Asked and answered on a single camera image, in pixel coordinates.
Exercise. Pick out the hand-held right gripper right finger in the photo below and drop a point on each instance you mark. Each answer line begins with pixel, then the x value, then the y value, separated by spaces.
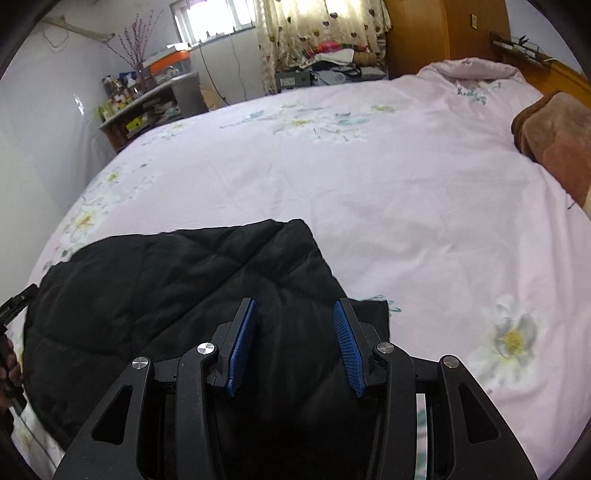
pixel 348 350

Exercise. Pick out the heart print curtain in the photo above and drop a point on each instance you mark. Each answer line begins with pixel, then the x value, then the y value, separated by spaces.
pixel 286 32

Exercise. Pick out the pile of clothes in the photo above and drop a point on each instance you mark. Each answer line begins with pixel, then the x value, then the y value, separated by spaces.
pixel 341 57

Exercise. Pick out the window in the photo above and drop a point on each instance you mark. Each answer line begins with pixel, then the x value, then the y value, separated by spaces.
pixel 217 18

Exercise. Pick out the black box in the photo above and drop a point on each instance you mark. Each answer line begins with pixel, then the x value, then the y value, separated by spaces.
pixel 293 82

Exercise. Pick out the person's left hand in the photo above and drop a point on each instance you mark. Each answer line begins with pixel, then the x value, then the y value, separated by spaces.
pixel 9 364

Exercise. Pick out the white wall pipe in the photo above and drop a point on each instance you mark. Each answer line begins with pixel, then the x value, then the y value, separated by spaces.
pixel 78 28

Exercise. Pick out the black hooded jacket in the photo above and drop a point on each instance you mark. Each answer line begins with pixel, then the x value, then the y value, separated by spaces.
pixel 161 286

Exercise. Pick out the wooden shelf unit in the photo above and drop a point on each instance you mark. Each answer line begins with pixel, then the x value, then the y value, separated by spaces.
pixel 115 134

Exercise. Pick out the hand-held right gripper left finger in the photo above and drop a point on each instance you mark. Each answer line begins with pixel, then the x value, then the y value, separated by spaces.
pixel 242 350

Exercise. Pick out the brown plush blanket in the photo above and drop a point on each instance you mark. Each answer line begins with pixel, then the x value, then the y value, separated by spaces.
pixel 558 138

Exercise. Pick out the orange plastic storage box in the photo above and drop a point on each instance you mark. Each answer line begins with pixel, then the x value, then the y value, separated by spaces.
pixel 171 57

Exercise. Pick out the dried branch bouquet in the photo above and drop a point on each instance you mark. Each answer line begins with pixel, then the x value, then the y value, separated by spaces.
pixel 141 69

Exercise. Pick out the wooden wardrobe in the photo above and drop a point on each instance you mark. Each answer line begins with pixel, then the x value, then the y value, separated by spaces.
pixel 425 37

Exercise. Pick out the wooden headboard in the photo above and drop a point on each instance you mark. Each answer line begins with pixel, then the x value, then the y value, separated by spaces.
pixel 563 76

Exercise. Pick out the group of bottles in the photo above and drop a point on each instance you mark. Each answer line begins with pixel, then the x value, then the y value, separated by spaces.
pixel 120 92

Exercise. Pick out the pink floral duvet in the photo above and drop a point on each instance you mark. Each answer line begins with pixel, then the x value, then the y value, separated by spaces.
pixel 392 184

